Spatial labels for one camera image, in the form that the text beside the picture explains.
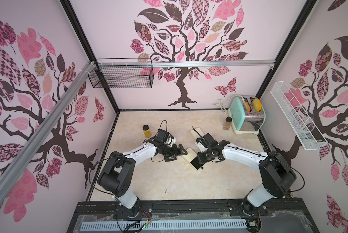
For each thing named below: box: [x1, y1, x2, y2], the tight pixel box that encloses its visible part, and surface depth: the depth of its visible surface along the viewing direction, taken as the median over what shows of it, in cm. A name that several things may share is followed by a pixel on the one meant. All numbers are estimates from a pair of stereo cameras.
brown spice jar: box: [223, 116, 233, 130], surface depth 106 cm
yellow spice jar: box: [142, 124, 152, 139], surface depth 100 cm
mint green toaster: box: [227, 95, 266, 135], surface depth 102 cm
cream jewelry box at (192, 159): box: [182, 147, 206, 172], surface depth 89 cm
